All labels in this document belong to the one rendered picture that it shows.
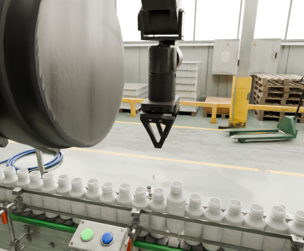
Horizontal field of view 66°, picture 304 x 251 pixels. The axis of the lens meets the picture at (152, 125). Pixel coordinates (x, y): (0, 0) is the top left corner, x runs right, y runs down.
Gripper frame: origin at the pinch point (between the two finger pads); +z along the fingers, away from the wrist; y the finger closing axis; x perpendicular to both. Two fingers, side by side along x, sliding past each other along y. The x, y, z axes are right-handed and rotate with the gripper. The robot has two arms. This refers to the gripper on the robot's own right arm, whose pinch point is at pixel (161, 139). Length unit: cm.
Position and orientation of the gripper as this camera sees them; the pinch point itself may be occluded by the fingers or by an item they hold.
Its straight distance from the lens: 52.2
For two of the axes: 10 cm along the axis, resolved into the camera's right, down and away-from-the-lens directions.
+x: -9.7, -0.8, 2.3
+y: 2.4, -3.0, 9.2
